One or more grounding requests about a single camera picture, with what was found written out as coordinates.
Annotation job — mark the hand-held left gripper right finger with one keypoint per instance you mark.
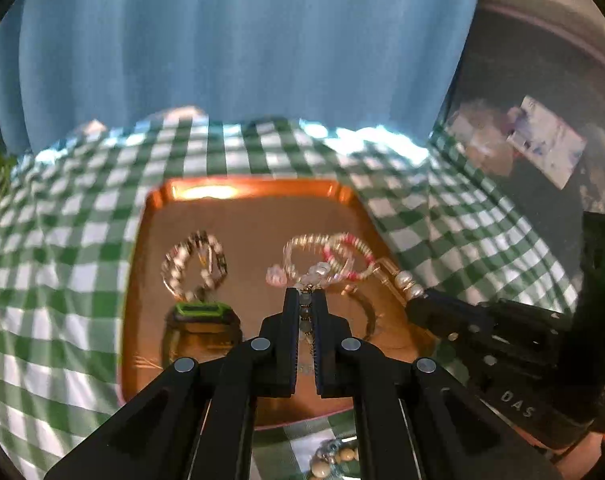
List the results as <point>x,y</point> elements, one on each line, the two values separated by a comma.
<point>323,340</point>

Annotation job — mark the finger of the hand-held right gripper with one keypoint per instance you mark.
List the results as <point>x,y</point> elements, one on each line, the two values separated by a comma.
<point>447,299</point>
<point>432,321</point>

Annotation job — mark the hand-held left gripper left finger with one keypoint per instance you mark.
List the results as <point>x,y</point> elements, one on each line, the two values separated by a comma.
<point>291,340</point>

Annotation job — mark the orange tray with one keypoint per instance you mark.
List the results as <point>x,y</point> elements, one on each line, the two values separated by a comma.
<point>252,210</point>

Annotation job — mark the person's right hand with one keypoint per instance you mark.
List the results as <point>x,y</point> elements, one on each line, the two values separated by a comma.
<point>579,447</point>

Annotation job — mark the dark watch with green bezel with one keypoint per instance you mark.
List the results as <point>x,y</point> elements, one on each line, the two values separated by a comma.
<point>202,310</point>

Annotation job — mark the white paper sheet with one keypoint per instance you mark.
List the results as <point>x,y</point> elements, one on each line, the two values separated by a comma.
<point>549,145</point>

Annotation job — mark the green white checkered tablecloth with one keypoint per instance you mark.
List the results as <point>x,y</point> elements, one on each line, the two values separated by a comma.
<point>57,220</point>

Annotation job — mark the blue curtain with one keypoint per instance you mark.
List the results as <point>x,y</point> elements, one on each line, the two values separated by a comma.
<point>232,35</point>

